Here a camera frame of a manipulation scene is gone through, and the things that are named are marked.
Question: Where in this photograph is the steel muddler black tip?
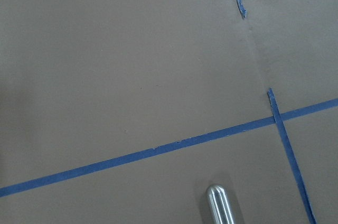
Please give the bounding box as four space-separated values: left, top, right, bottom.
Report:
206 184 235 224

